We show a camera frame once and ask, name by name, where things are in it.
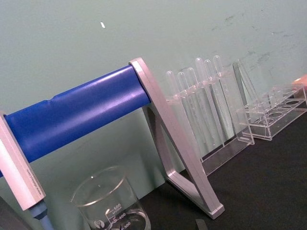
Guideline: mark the person's hand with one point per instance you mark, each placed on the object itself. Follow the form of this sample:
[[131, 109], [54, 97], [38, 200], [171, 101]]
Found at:
[[301, 80]]

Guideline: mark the low clear acrylic holed rack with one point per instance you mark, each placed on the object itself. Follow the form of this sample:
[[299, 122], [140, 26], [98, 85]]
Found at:
[[271, 124]]

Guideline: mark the clear plastic test tube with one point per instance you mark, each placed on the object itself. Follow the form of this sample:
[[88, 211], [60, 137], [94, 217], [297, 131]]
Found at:
[[193, 79], [201, 69], [218, 65], [185, 83], [209, 69], [176, 88]]

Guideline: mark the clear acrylic test tube rack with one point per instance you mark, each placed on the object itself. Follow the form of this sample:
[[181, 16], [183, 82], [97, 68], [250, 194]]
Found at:
[[239, 146]]

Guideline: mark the black table cloth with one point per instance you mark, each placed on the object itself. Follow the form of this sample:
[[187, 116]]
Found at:
[[254, 191]]

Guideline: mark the dark grey flat strip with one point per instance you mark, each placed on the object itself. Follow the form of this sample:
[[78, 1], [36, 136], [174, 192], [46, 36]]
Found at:
[[201, 225]]

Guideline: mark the clear glass beaker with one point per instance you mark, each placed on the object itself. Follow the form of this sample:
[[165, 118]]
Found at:
[[108, 206]]

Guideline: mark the blue pipette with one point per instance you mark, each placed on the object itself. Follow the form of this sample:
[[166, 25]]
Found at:
[[41, 216]]

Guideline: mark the blue bar silver frame stand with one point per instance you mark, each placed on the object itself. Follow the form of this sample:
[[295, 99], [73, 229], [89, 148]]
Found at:
[[79, 105]]

